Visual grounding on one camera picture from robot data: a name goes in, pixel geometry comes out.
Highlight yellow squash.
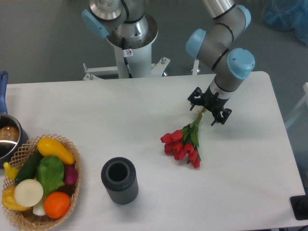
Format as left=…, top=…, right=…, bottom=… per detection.
left=37, top=137, right=75, bottom=165

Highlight blue plastic bag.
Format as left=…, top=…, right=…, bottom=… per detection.
left=261, top=0, right=308, bottom=45

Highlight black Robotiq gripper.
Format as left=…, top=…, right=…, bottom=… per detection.
left=187, top=87, right=232, bottom=126

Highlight dark grey ribbed vase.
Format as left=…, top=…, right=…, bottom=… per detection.
left=101, top=157, right=139, bottom=205

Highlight black device at table edge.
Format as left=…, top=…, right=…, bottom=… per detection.
left=290, top=195, right=308, bottom=220

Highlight orange fruit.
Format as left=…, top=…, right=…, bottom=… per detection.
left=44, top=192, right=70, bottom=219

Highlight white frame at right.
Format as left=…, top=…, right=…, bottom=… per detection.
left=284, top=82, right=308, bottom=129

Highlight green lettuce leaf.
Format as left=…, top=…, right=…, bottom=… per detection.
left=36, top=155, right=64, bottom=200

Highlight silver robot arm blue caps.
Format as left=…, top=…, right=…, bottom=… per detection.
left=81, top=0, right=255, bottom=124

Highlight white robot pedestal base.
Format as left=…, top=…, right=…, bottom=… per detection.
left=82, top=33, right=200, bottom=81

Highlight woven wicker basket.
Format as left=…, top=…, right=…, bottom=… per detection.
left=2, top=134, right=81, bottom=231

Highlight red tulip bouquet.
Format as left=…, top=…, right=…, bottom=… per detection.
left=160, top=108, right=206, bottom=169

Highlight yellow bell pepper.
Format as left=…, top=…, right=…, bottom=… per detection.
left=2, top=187, right=30, bottom=211

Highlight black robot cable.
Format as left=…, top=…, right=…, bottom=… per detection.
left=121, top=37, right=133, bottom=79

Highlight blue handled saucepan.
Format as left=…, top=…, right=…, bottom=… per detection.
left=0, top=71, right=28, bottom=169

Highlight white round onion half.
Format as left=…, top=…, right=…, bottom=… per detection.
left=14, top=179, right=43, bottom=207

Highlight dark green cucumber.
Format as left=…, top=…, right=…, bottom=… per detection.
left=14, top=149, right=43, bottom=185

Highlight purple red onion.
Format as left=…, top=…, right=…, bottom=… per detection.
left=63, top=165, right=78, bottom=185

